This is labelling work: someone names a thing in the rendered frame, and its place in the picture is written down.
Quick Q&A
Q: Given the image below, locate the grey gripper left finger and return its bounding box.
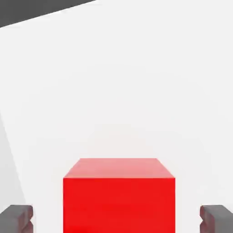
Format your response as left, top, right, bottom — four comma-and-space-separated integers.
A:
0, 204, 34, 233

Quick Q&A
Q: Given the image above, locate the small red cube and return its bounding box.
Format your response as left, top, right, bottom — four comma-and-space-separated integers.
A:
63, 157, 176, 233

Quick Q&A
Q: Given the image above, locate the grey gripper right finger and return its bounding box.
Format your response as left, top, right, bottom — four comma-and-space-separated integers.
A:
199, 204, 233, 233

